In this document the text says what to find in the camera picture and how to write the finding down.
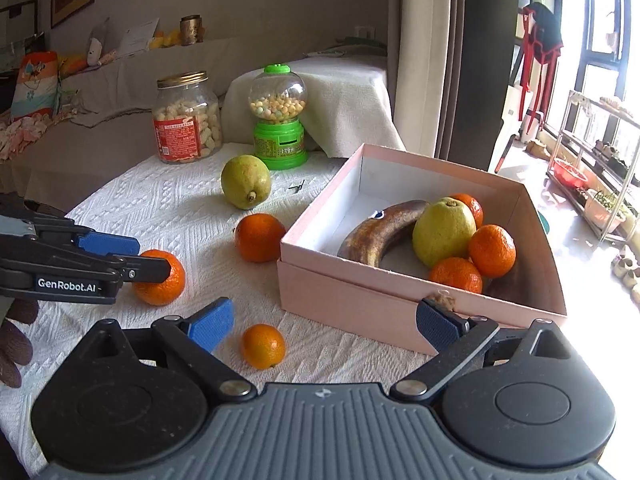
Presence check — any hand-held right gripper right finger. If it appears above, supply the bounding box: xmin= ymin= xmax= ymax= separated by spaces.
xmin=389 ymin=297 xmax=573 ymax=403

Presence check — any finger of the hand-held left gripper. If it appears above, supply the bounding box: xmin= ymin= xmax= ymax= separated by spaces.
xmin=35 ymin=224 xmax=142 ymax=259
xmin=119 ymin=256 xmax=174 ymax=285

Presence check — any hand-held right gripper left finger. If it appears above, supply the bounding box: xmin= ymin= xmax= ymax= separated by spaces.
xmin=75 ymin=296 xmax=258 ymax=404

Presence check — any small orange mandarin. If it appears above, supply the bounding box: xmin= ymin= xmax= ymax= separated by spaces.
xmin=241 ymin=323 xmax=287 ymax=371

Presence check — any green pear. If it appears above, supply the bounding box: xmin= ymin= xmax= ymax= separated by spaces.
xmin=220 ymin=154 xmax=272 ymax=211
xmin=412 ymin=197 xmax=478 ymax=268

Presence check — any pink cardboard box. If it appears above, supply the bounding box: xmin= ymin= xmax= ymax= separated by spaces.
xmin=277 ymin=143 xmax=568 ymax=357

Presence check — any brown banana with sticker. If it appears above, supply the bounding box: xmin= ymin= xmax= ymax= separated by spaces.
xmin=336 ymin=200 xmax=431 ymax=268

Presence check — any person's left hand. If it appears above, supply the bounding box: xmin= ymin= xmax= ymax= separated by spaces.
xmin=0 ymin=297 xmax=41 ymax=389

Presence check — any beige sofa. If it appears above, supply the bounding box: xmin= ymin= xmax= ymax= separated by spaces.
xmin=0 ymin=35 xmax=391 ymax=211

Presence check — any glass snack jar gold lid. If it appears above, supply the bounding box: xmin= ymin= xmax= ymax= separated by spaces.
xmin=152 ymin=71 xmax=223 ymax=165

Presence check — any pink patterned cloth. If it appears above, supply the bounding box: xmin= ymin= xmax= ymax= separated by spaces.
xmin=0 ymin=112 xmax=51 ymax=161

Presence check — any green candy dispenser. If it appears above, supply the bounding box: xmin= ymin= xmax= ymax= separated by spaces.
xmin=248 ymin=63 xmax=309 ymax=171

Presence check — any orange yellow plush toy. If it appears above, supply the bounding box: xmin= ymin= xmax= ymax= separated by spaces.
xmin=57 ymin=55 xmax=88 ymax=78

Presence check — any pair of light shoes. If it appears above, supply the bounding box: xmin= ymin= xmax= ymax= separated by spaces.
xmin=610 ymin=245 xmax=640 ymax=303

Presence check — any white plush toy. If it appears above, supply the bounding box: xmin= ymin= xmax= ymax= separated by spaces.
xmin=86 ymin=17 xmax=118 ymax=67

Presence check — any white planter box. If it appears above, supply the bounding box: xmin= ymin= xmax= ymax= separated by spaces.
xmin=585 ymin=190 xmax=628 ymax=233

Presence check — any red plastic basin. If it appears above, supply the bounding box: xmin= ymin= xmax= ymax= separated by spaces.
xmin=552 ymin=157 xmax=590 ymax=188

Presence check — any white paper card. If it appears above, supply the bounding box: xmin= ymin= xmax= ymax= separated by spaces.
xmin=116 ymin=17 xmax=161 ymax=58

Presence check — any golden can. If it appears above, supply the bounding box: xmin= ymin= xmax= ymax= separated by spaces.
xmin=180 ymin=15 xmax=206 ymax=46

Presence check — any metal shelf rack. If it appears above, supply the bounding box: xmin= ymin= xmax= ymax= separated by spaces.
xmin=545 ymin=90 xmax=640 ymax=243

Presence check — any cream draped cloth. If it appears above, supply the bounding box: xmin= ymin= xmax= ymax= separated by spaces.
xmin=220 ymin=55 xmax=407 ymax=159

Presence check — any grey beige curtain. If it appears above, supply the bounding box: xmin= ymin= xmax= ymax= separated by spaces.
xmin=387 ymin=0 xmax=523 ymax=171

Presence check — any black red hanging garment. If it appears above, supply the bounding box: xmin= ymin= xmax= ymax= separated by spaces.
xmin=520 ymin=2 xmax=565 ymax=116

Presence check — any dark window frame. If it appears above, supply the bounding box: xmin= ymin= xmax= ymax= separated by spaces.
xmin=562 ymin=0 xmax=640 ymax=126

